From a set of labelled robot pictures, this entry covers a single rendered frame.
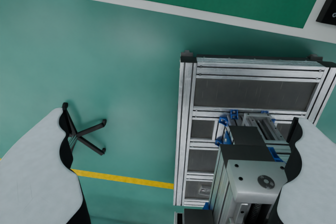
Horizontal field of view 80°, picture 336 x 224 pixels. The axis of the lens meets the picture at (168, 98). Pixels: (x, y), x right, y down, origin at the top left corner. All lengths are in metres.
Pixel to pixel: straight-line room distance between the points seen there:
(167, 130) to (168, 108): 0.21
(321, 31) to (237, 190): 0.42
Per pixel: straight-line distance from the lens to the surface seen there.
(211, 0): 0.51
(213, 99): 1.23
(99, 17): 1.35
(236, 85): 1.22
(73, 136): 1.73
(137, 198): 2.30
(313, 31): 0.61
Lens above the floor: 1.26
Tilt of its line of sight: 60 degrees down
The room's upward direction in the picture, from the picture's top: 175 degrees counter-clockwise
